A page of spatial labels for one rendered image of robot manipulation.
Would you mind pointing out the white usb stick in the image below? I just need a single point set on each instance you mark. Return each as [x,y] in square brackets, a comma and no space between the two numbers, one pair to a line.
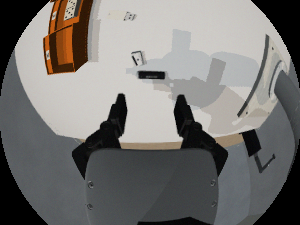
[119,15]

